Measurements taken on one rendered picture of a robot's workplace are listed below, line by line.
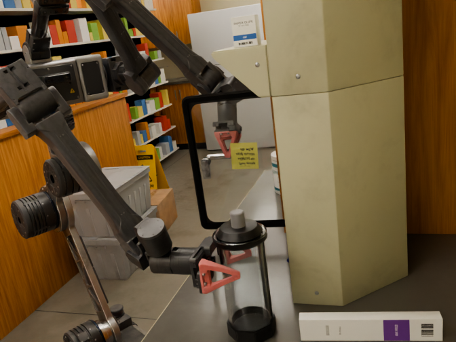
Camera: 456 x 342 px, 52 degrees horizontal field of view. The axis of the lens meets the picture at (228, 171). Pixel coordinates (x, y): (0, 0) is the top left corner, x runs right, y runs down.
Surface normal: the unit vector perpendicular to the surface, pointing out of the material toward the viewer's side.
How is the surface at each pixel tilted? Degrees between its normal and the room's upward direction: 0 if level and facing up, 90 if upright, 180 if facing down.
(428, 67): 90
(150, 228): 20
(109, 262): 96
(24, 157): 90
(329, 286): 90
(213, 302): 0
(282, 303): 0
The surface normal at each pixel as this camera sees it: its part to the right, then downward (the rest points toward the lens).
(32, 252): 0.95, -0.04
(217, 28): -0.29, 0.31
